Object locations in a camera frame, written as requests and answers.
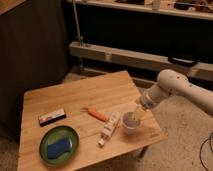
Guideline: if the metal pole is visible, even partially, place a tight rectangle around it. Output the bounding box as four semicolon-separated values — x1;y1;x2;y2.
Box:
72;0;84;71

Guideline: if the white shelf rail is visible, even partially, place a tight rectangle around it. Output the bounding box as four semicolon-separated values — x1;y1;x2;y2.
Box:
69;41;213;81

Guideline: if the wooden table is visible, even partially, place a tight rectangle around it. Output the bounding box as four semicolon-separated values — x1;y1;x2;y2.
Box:
18;71;165;171

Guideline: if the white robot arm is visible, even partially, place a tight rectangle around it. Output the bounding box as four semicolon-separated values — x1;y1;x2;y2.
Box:
136;69;213;117

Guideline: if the black handle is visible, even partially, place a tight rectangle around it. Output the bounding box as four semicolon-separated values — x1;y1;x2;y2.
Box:
168;57;198;67

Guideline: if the orange pepper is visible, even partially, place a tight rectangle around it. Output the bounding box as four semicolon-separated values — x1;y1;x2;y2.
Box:
81;107;108;122

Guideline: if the white plastic bottle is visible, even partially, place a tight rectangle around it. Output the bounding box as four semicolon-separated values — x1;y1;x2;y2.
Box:
98;112;121;147

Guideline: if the green plate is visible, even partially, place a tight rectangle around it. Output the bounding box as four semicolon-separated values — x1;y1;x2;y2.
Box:
39;126;79;167

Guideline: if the white ceramic cup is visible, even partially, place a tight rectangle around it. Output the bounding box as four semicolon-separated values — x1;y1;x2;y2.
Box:
122;112;140;135

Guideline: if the blue sponge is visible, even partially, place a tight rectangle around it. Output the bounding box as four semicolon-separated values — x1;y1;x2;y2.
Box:
47;138;71;159

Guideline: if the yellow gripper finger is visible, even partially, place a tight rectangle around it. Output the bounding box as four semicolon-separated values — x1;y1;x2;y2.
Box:
132;105;141;120
137;108;147;120

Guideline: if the black cable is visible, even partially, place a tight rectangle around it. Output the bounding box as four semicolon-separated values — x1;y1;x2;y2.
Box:
199;131;213;171

